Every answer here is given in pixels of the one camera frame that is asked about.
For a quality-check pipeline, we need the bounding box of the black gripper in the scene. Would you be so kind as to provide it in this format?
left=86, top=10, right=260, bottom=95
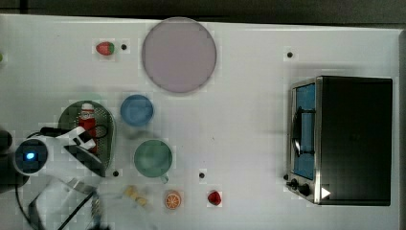
left=64, top=146, right=105, bottom=177

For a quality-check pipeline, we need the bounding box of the red felt ketchup bottle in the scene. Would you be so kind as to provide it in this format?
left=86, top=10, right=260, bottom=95
left=79, top=103, right=97, bottom=142

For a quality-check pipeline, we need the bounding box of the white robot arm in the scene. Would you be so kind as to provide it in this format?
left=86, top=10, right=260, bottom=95
left=13, top=136, right=105, bottom=230

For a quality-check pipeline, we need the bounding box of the pale green oval strainer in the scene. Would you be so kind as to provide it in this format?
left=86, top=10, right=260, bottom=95
left=57, top=94, right=116, bottom=170

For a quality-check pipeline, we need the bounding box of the yellow toy banana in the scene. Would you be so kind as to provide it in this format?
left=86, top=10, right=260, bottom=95
left=124, top=185, right=147, bottom=206

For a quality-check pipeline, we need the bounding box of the green mug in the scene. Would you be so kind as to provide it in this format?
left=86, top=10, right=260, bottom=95
left=133, top=139, right=173, bottom=184

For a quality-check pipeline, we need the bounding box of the blue bowl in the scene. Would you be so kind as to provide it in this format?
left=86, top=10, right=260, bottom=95
left=120, top=95, right=154, bottom=127

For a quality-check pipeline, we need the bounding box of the black cylinder container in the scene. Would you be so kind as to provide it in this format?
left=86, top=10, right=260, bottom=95
left=0, top=130, right=12, bottom=155

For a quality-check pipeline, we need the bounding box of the orange slice toy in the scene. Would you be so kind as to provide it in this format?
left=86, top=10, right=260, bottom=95
left=164, top=191, right=182, bottom=210

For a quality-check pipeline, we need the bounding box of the red toy strawberry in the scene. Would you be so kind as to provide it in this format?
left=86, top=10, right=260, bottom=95
left=96, top=41, right=115, bottom=56

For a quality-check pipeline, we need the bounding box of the small red toy fruit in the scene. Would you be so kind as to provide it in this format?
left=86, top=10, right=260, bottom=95
left=208, top=191, right=222, bottom=206

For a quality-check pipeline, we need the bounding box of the lilac round plate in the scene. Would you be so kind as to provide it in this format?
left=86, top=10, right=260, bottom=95
left=142, top=17, right=217, bottom=93

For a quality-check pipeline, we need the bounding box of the silver toaster oven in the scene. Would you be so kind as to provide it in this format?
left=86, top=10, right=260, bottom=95
left=283, top=76, right=394, bottom=206

